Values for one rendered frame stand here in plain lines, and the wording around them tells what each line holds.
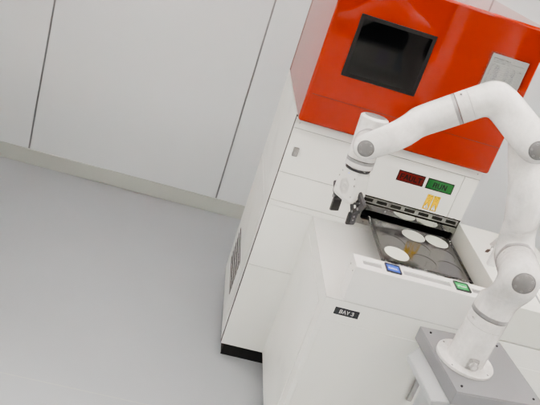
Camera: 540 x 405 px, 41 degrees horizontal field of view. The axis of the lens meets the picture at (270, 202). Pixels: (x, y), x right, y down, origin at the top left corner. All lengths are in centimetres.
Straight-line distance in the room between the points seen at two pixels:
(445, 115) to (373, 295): 76
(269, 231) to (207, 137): 153
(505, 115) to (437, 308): 83
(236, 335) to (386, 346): 93
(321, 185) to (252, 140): 155
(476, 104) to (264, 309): 160
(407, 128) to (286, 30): 237
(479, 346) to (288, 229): 109
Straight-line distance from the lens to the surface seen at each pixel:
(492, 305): 225
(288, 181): 297
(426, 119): 204
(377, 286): 250
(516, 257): 218
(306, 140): 290
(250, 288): 321
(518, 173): 215
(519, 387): 245
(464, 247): 306
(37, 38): 448
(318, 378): 270
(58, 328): 336
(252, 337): 335
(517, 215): 216
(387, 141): 199
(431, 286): 254
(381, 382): 274
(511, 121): 205
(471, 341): 231
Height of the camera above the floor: 203
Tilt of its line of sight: 24 degrees down
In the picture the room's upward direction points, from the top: 19 degrees clockwise
